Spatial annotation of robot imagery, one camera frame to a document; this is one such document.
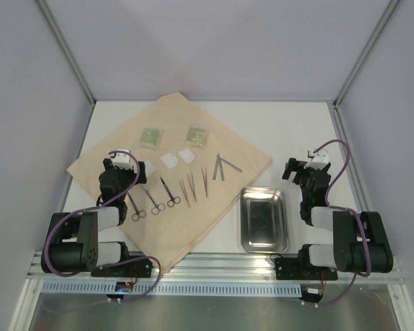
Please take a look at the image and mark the left steel scissors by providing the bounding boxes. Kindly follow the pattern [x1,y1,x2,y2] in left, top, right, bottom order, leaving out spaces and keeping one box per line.
[127,193,146,221]

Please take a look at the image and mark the middle long steel scissors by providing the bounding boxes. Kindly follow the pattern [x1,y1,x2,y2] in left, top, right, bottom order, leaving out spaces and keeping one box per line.
[141,184,166,215]

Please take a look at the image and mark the small steel scissors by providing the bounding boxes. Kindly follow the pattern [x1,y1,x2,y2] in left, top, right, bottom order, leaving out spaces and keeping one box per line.
[160,177,181,208]

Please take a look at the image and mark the aluminium frame post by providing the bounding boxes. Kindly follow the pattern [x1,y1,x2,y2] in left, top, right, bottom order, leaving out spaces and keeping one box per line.
[34,0,96,108]
[333,0,403,110]

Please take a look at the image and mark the white slotted cable duct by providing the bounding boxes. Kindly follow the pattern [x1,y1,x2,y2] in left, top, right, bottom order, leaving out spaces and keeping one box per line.
[41,281,302,298]

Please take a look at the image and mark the scalpel handle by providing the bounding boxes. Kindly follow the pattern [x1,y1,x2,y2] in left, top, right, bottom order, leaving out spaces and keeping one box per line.
[217,155,243,172]
[213,153,220,181]

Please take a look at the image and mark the aluminium front rail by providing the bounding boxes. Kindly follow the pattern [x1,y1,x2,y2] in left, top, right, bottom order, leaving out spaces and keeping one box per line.
[27,252,404,284]

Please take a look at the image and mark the stainless steel tray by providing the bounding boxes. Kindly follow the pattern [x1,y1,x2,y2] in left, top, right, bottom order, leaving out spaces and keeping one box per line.
[240,186,289,254]

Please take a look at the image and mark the left aluminium frame post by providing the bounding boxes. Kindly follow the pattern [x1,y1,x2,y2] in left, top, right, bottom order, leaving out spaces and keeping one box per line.
[34,0,96,108]

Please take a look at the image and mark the white gauze pad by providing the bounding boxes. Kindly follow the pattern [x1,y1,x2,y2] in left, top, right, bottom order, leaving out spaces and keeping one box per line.
[178,148,197,164]
[160,153,179,169]
[144,161,156,177]

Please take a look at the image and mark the left green sachet packet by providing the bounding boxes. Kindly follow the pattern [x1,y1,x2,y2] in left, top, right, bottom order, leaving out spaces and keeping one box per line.
[139,128,164,150]

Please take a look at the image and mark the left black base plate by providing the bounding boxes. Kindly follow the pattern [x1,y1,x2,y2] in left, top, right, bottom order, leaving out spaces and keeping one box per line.
[90,259,153,279]

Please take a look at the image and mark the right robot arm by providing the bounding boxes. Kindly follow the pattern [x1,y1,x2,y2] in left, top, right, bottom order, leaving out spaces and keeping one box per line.
[282,158,394,279]

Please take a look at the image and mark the left white gauze pad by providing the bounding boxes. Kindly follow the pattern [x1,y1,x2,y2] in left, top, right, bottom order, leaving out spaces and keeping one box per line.
[144,161,156,177]

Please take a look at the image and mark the green sachet packet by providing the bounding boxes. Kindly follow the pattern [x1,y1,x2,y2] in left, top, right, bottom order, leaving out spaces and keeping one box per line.
[186,126,209,148]
[139,128,164,150]

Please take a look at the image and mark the right white gauze pad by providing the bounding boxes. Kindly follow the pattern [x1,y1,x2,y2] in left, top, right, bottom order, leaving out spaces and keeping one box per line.
[178,148,197,164]

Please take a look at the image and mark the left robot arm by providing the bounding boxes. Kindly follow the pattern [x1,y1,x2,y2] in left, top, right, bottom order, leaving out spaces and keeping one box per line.
[41,158,147,277]

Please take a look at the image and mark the right aluminium frame post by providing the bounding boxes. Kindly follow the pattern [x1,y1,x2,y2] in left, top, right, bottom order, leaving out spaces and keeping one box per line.
[333,0,403,110]

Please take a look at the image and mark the right green sachet packet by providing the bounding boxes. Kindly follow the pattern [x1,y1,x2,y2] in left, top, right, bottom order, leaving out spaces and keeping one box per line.
[186,126,209,148]

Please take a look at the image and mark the beige cloth drape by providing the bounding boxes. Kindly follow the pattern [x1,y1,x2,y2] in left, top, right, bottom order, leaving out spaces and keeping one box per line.
[68,93,272,272]

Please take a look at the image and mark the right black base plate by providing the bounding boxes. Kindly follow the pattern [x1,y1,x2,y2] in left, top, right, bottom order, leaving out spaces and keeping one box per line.
[273,257,338,281]

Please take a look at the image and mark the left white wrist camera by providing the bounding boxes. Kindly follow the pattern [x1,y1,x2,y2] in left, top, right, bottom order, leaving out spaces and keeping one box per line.
[110,149,132,170]

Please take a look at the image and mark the steel tweezers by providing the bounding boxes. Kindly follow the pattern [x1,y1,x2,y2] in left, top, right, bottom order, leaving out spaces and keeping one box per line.
[179,179,190,208]
[201,168,208,198]
[187,172,197,202]

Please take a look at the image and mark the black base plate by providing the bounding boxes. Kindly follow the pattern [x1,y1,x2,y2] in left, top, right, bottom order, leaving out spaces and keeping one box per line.
[273,257,338,281]
[90,259,153,279]

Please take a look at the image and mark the middle white gauze pad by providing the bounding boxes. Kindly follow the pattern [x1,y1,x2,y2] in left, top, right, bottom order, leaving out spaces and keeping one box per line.
[160,153,179,169]

